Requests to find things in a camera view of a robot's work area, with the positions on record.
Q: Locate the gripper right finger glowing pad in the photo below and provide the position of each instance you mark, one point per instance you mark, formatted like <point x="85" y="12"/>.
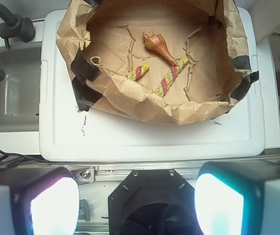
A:
<point x="238" y="198"/>

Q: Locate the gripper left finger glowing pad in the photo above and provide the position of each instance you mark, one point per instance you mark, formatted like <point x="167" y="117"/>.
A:
<point x="38" y="201"/>

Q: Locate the orange spiral conch shell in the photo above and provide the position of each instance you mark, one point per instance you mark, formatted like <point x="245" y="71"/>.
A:
<point x="157" y="43"/>

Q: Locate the white plastic bin lid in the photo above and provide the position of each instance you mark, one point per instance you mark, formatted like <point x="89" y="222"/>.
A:
<point x="69" y="135"/>

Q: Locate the white sink basin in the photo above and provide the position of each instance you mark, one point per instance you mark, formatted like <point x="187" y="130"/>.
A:
<point x="20" y="89"/>

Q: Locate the crumpled brown paper bag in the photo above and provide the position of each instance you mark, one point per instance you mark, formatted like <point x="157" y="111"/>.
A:
<point x="101" y="41"/>

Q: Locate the black sink faucet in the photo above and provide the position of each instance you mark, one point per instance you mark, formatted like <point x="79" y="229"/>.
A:
<point x="14" y="26"/>

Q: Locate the aluminium extrusion rail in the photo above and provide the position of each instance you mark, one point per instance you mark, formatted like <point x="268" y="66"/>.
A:
<point x="118" y="172"/>

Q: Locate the black octagonal mount plate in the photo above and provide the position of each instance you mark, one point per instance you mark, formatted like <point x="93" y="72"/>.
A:
<point x="153" y="205"/>

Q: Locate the long colourful rope toy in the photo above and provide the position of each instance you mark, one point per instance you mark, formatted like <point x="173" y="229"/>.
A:
<point x="170" y="77"/>

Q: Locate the short colourful rope toy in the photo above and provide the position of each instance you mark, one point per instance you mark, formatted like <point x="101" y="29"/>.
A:
<point x="138" y="72"/>

